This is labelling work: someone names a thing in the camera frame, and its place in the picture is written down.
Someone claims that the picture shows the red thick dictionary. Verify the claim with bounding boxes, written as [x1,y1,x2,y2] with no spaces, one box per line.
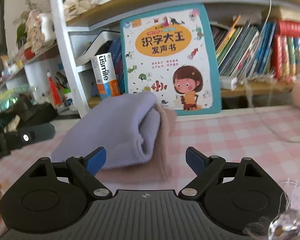
[277,20,300,37]

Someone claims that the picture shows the white charging cable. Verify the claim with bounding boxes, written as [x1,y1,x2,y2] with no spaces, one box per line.
[244,0,300,144]

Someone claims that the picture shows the pink checkered desk mat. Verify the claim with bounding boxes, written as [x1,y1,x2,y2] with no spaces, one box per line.
[0,104,300,230]

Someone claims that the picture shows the floral fabric bag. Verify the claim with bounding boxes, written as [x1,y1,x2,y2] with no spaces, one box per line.
[26,10,56,53]

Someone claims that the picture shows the usmile toothbrush box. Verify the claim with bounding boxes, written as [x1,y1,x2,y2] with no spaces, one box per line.
[91,53,121,100]

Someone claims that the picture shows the teal children's sound book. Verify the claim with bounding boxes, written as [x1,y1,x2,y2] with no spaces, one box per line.
[120,3,222,115]

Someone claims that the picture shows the red tassel ornament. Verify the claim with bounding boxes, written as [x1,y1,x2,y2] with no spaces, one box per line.
[47,72,62,106]

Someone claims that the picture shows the white jar green lid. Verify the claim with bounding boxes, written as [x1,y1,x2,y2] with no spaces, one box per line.
[63,88,77,112]

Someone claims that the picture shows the pink and purple sweater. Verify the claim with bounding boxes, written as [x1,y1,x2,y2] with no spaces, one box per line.
[51,92,177,183]

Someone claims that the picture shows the cream quilted handbag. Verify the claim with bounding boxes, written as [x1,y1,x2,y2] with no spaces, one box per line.
[63,0,93,21]

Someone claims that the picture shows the white wrist watch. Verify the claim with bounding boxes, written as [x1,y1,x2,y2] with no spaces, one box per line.
[4,115,20,133]

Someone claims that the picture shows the white power adapter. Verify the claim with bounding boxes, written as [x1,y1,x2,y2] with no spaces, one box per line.
[219,76,238,90]

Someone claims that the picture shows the white bookshelf frame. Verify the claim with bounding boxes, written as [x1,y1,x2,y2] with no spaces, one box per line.
[50,0,90,117]

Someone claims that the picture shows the row of upright books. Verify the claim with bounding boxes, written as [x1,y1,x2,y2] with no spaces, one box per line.
[210,15,276,80]

